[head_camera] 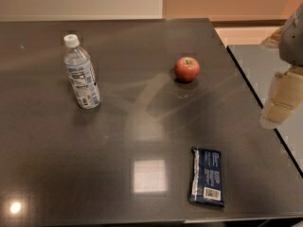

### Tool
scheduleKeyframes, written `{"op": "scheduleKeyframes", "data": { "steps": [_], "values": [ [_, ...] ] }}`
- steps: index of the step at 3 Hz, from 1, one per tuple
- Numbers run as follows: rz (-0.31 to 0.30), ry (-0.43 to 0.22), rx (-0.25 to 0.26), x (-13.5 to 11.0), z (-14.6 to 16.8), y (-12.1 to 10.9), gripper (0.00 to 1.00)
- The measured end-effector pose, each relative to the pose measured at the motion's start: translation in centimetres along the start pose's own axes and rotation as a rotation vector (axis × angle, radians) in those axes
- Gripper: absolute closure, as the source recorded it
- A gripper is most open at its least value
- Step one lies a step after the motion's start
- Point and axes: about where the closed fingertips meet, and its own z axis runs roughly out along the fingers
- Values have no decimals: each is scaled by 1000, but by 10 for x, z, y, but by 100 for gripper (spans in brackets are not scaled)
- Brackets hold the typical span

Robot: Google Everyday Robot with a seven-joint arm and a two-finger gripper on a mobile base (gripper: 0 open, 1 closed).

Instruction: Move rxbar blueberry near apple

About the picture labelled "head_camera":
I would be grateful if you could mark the clear plastic water bottle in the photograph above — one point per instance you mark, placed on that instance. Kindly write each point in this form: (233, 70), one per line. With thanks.
(81, 73)

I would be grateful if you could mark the red apple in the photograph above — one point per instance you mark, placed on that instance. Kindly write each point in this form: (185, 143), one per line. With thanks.
(186, 69)

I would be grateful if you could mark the blue rxbar blueberry wrapper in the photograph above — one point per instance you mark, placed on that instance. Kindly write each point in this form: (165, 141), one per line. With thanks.
(206, 185)

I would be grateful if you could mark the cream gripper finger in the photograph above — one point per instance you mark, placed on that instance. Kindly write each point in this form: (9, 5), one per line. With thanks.
(284, 96)

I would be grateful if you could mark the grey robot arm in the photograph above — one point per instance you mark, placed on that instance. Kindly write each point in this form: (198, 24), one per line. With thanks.
(290, 43)

